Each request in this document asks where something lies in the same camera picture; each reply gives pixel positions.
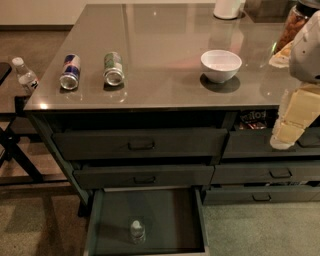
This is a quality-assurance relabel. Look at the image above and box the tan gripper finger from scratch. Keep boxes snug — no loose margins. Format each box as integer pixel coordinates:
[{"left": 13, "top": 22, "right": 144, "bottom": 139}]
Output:
[{"left": 270, "top": 120, "right": 304, "bottom": 150}]

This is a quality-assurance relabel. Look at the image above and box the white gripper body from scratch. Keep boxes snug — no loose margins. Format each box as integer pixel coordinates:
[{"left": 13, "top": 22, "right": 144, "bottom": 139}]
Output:
[{"left": 281, "top": 83, "right": 320, "bottom": 129}]

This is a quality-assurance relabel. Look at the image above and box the clear plastic water bottle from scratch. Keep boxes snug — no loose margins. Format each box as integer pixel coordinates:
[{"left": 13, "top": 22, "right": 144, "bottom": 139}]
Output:
[{"left": 130, "top": 220, "right": 146, "bottom": 244}]

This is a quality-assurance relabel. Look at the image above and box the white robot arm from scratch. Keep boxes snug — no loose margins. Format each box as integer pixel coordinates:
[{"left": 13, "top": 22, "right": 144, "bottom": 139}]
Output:
[{"left": 270, "top": 11, "right": 320, "bottom": 150}]

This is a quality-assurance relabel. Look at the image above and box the top right drawer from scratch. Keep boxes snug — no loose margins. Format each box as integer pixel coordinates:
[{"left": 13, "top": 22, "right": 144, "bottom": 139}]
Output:
[{"left": 223, "top": 128, "right": 320, "bottom": 159}]

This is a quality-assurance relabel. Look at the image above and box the bottom right drawer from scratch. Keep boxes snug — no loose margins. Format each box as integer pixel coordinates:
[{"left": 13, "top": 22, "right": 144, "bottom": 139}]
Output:
[{"left": 203, "top": 185, "right": 320, "bottom": 205}]

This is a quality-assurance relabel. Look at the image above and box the middle right drawer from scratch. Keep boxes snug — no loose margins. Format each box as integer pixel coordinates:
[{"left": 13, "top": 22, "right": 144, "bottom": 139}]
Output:
[{"left": 211, "top": 161, "right": 320, "bottom": 185}]

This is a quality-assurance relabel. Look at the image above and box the middle left drawer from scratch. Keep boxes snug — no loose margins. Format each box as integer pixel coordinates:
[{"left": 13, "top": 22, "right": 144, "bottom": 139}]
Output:
[{"left": 74, "top": 165, "right": 214, "bottom": 189}]

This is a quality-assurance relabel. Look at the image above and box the top left drawer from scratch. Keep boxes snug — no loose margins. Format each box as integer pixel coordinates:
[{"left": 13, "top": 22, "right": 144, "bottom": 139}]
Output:
[{"left": 52, "top": 128, "right": 227, "bottom": 160}]

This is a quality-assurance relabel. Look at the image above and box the open bottom left drawer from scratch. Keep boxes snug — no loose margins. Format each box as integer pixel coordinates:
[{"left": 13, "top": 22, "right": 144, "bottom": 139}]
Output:
[{"left": 83, "top": 188, "right": 210, "bottom": 256}]

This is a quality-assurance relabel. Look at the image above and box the water bottle on side table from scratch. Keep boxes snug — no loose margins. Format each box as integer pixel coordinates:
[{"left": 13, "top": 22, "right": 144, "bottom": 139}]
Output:
[{"left": 12, "top": 57, "right": 38, "bottom": 95}]

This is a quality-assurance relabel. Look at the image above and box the dark snack bag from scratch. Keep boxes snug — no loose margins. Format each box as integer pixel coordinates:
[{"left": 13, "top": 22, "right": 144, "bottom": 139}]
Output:
[{"left": 239, "top": 110, "right": 267, "bottom": 130}]

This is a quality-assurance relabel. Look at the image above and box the white ceramic bowl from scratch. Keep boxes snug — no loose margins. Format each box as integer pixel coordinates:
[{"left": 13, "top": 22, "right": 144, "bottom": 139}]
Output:
[{"left": 200, "top": 50, "right": 242, "bottom": 83}]

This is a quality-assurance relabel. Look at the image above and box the clear snack jar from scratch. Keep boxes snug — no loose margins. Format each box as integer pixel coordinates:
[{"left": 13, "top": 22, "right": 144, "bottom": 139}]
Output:
[{"left": 275, "top": 2, "right": 314, "bottom": 53}]

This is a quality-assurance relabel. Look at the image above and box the white paper towel roll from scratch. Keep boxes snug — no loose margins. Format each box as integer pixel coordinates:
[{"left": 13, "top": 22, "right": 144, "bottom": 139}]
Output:
[{"left": 213, "top": 0, "right": 241, "bottom": 20}]

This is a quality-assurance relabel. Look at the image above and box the green silver soda can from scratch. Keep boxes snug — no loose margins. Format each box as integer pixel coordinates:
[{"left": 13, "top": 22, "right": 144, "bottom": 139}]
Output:
[{"left": 103, "top": 52, "right": 124, "bottom": 86}]

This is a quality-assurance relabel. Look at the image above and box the blue silver Red Bull can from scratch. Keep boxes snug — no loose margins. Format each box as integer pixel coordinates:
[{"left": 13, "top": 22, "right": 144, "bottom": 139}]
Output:
[{"left": 60, "top": 54, "right": 81, "bottom": 90}]

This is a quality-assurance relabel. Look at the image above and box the black side table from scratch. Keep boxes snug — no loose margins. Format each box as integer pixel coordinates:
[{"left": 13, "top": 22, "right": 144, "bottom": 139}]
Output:
[{"left": 0, "top": 61, "right": 68, "bottom": 186}]

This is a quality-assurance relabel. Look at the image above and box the dark green cabinet frame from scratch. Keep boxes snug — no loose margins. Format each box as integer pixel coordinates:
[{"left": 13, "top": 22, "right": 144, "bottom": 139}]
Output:
[{"left": 29, "top": 108, "right": 319, "bottom": 206}]

